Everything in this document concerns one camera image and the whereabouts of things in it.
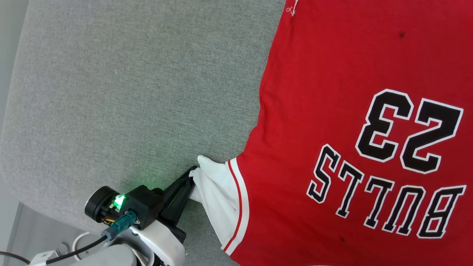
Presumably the white label tag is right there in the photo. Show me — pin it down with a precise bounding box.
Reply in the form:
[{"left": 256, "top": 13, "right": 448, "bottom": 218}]
[{"left": 29, "top": 250, "right": 58, "bottom": 266}]

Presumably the white cable loop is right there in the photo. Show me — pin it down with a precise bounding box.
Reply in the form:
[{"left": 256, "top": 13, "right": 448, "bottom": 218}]
[{"left": 71, "top": 232, "right": 91, "bottom": 261}]

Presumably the red Bulls 23 jersey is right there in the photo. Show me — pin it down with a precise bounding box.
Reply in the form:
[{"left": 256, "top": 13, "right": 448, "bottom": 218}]
[{"left": 189, "top": 0, "right": 473, "bottom": 266}]

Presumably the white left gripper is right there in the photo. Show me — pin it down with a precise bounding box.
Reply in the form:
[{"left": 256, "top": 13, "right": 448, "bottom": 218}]
[{"left": 127, "top": 166, "right": 198, "bottom": 266}]

